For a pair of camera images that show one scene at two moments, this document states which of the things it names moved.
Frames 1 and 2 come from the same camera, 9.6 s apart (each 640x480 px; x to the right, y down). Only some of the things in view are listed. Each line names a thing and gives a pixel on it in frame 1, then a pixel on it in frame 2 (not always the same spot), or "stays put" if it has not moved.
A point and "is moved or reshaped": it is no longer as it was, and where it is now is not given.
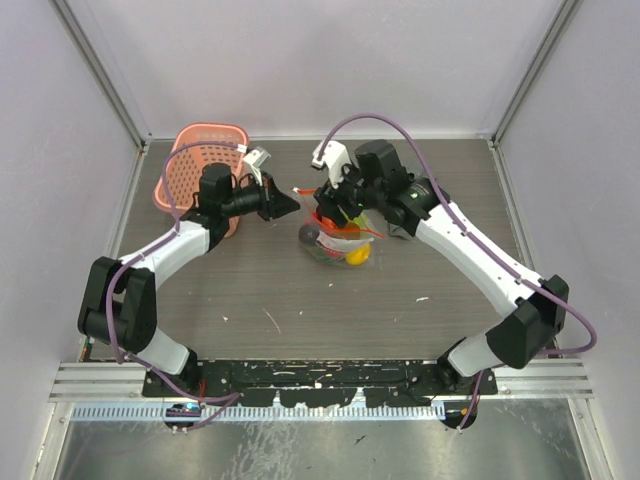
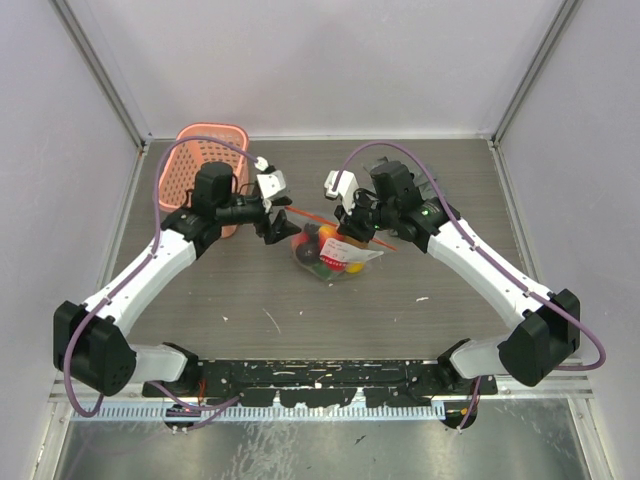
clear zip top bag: (345, 246) is moved or reshaped
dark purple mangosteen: (308, 234) → (307, 253)
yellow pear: (359, 256) → (354, 267)
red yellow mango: (329, 222) → (327, 232)
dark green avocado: (324, 257) → (322, 271)
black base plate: (314, 383) stays put
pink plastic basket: (191, 148) stays put
